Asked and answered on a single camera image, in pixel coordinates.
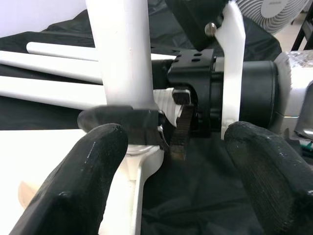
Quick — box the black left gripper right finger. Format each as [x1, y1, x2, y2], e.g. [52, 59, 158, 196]
[224, 121, 313, 235]

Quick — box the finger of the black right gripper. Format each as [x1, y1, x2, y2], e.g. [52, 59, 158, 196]
[77, 104, 170, 150]

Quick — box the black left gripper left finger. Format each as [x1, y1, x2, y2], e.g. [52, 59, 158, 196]
[7, 123, 129, 235]

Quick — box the white plastic table top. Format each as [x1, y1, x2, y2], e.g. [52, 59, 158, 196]
[0, 128, 164, 235]

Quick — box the white plastic table leg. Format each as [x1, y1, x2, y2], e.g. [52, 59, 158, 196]
[26, 41, 177, 62]
[0, 50, 104, 84]
[85, 0, 163, 157]
[0, 75, 183, 128]

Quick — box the black table cloth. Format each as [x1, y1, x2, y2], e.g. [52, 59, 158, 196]
[0, 0, 286, 235]

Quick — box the white electric fan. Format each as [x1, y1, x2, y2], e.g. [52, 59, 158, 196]
[236, 0, 312, 34]

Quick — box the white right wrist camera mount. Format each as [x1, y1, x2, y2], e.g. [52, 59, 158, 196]
[171, 0, 246, 141]

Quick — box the dark toothed strap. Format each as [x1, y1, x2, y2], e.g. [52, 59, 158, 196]
[170, 88, 197, 161]

